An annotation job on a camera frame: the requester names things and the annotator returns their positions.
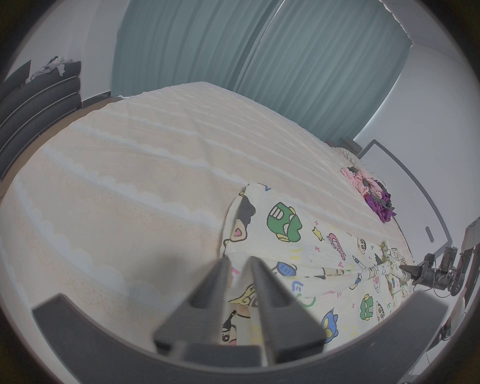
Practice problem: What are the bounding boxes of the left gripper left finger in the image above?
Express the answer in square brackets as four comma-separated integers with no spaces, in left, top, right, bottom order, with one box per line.
[154,257,232,355]

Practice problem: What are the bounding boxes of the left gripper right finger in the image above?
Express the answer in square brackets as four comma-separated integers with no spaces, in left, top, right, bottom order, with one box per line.
[247,256,327,366]

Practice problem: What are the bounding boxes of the white printed pyjama top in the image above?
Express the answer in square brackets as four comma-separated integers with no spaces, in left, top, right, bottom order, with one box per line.
[218,182,415,347]

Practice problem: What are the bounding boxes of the pile of clothes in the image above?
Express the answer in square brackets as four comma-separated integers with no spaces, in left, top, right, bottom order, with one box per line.
[340,166,397,224]

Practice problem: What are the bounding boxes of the bed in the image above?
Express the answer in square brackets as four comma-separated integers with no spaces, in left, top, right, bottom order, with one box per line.
[0,82,452,349]

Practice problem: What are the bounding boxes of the cream pillow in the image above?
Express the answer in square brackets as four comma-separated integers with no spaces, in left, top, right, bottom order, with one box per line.
[334,147,362,162]

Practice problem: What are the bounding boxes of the grey bedside table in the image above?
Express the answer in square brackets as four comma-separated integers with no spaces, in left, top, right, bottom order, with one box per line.
[325,137,362,152]

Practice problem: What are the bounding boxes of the blue-green curtain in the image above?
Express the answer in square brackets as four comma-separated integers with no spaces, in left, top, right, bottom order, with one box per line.
[112,0,284,99]
[232,0,413,142]

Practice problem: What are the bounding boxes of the black chest of drawers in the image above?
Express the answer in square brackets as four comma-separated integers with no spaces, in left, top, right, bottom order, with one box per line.
[0,60,82,181]

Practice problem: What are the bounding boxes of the pale crumpled cloth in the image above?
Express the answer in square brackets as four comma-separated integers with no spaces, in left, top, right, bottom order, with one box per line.
[30,56,75,79]

